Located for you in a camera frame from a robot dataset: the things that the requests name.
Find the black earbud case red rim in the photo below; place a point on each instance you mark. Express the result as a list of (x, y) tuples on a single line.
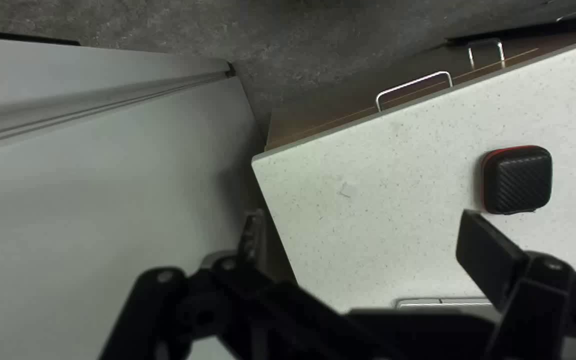
[(519, 178)]

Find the wooden base cabinet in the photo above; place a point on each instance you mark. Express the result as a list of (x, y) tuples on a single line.
[(369, 101)]

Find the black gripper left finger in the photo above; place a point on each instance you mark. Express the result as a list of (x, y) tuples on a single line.
[(188, 313)]

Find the white tall cabinet panel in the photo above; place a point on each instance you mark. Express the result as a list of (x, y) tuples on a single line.
[(101, 212)]

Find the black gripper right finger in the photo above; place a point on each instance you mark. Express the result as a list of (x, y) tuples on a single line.
[(520, 287)]

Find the grey closed laptop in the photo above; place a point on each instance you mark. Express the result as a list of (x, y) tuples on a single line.
[(439, 301)]

